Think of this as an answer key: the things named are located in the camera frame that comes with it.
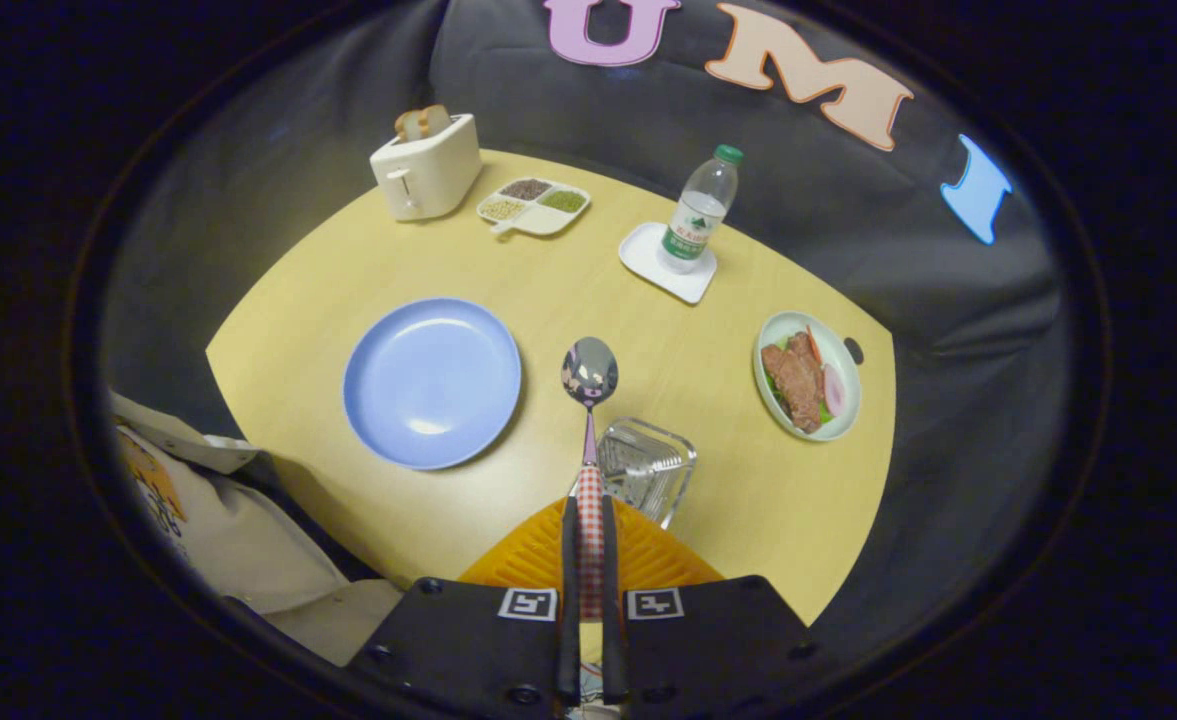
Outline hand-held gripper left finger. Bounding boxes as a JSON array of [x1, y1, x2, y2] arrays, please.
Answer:
[[343, 497, 581, 720]]

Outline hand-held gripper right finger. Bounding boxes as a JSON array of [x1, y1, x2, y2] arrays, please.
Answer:
[[603, 497, 819, 720]]

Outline clear plastic water bottle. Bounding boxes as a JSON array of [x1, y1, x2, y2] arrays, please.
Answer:
[[657, 144, 745, 275]]

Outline white toaster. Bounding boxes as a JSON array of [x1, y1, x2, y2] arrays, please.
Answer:
[[369, 113, 483, 222]]

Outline brown steak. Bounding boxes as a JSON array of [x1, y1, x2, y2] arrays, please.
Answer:
[[760, 332, 825, 433]]

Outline clear square strainer basket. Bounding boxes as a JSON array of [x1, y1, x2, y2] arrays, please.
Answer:
[[570, 417, 698, 531]]

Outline checkered handle metal spoon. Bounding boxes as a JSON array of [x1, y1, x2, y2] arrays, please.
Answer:
[[560, 336, 621, 623]]

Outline pale green food plate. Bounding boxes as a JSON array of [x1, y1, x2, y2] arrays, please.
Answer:
[[753, 311, 862, 442]]

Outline white divided snack dish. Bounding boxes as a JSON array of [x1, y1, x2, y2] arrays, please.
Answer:
[[477, 177, 592, 238]]

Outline blue round plate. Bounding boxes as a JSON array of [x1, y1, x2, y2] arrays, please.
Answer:
[[343, 298, 523, 471]]

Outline white square coaster tray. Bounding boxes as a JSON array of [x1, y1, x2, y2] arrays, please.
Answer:
[[618, 221, 719, 305]]

